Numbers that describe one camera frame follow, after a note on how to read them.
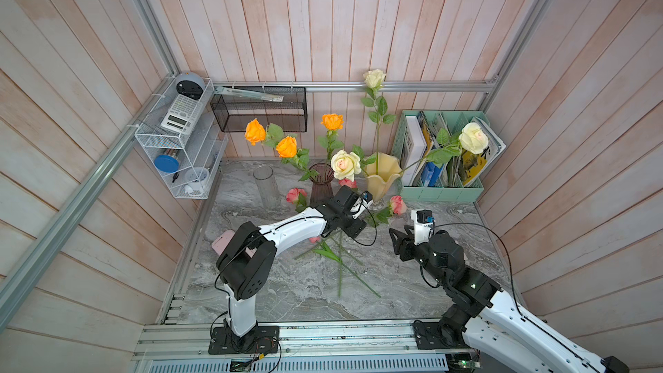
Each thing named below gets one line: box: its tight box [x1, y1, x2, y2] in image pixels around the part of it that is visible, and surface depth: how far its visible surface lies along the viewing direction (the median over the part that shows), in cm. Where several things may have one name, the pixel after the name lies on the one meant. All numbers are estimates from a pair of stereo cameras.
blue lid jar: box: [153, 148, 180, 173], surface depth 79 cm
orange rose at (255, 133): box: [245, 118, 320, 182], surface depth 75 cm
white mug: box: [183, 165, 210, 196], surface depth 93 cm
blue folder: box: [421, 162, 443, 188], surface depth 99 cm
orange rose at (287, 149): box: [276, 135, 320, 182], surface depth 75 cm
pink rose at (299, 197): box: [285, 187, 309, 214], surface depth 105 cm
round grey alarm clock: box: [175, 72, 206, 101], surface depth 83 cm
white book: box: [400, 114, 428, 187], surface depth 96 cm
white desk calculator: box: [160, 94, 204, 135], surface depth 79 cm
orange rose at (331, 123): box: [317, 113, 345, 167], surface depth 85 cm
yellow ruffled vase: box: [366, 151, 404, 211], surface depth 93 cm
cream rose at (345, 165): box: [330, 145, 376, 183], surface depth 71 cm
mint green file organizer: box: [391, 110, 491, 203], surface depth 100 cm
